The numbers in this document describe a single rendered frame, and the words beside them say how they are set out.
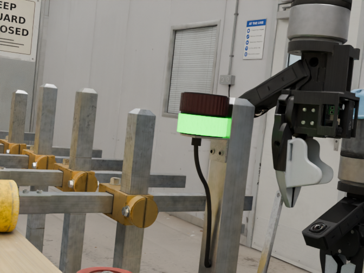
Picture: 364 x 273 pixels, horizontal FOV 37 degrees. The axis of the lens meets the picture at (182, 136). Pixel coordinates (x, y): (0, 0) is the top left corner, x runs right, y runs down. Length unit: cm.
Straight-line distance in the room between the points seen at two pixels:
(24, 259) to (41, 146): 63
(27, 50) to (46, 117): 160
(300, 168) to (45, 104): 79
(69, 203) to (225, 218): 31
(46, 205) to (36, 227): 50
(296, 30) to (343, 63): 7
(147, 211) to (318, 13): 41
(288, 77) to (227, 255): 24
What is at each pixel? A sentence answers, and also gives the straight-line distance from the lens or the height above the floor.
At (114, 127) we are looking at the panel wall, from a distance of 690.
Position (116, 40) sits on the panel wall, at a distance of 710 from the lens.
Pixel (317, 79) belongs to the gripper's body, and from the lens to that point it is 69.
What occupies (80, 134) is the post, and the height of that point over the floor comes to 105.
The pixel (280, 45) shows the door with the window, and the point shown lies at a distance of 456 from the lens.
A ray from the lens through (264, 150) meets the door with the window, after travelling 456.
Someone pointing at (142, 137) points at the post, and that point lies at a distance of 88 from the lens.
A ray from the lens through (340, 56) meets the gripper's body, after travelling 68.
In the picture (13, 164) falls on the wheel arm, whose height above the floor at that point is 94.
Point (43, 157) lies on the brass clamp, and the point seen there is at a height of 97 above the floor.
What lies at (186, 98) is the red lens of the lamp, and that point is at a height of 113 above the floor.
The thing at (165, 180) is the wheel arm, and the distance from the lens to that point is 125.
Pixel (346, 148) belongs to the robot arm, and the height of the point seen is 108.
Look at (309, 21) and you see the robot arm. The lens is 68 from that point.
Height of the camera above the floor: 112
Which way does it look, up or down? 3 degrees down
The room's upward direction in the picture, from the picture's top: 6 degrees clockwise
